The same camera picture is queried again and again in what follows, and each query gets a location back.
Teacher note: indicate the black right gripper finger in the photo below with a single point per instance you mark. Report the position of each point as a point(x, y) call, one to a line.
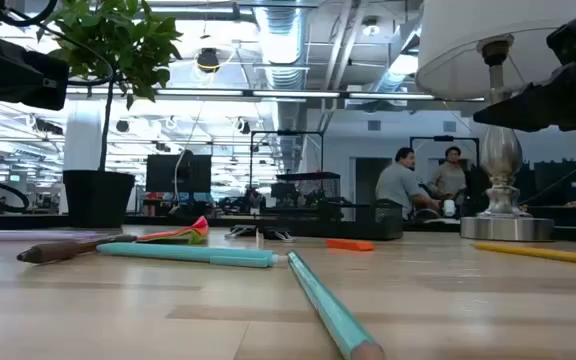
point(568, 100)

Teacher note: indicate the person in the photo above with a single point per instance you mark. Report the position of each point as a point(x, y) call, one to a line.
point(449, 177)
point(398, 185)

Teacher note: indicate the teal click pen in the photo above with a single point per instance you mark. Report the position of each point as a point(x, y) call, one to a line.
point(178, 253)

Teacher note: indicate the table lamp white shade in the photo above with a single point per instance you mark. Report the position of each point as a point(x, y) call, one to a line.
point(468, 50)

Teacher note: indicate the black mesh desk organizer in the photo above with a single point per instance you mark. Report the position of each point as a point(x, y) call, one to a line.
point(368, 220)

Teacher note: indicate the green potted plant black pot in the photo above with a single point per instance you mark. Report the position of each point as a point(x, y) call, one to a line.
point(118, 45)

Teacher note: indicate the black rig frame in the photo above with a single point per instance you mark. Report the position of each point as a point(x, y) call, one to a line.
point(443, 138)
point(288, 133)

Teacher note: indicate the yellow pencil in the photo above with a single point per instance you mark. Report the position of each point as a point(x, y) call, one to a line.
point(543, 253)

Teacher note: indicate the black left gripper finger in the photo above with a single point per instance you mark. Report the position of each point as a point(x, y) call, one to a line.
point(13, 75)

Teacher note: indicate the black table frame rail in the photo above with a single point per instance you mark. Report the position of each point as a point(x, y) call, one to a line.
point(193, 220)

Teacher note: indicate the teal wooden pencil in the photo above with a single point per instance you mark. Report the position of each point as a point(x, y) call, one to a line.
point(328, 305)

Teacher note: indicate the black computer monitor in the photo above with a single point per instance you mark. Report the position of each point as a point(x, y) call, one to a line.
point(168, 172)

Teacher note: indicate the dark storage bins shelf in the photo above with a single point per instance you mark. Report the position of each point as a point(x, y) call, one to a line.
point(568, 185)

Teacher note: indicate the white cup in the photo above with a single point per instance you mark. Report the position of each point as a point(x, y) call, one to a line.
point(449, 207)

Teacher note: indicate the black binder clip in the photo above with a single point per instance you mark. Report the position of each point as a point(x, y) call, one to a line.
point(240, 231)
point(275, 234)

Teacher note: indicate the brown pen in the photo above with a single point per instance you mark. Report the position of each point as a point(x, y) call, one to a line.
point(58, 251)

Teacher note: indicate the orange eraser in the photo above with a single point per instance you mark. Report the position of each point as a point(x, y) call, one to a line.
point(350, 245)

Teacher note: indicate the colourful sticky notes pad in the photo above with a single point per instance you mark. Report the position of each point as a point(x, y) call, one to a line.
point(183, 234)

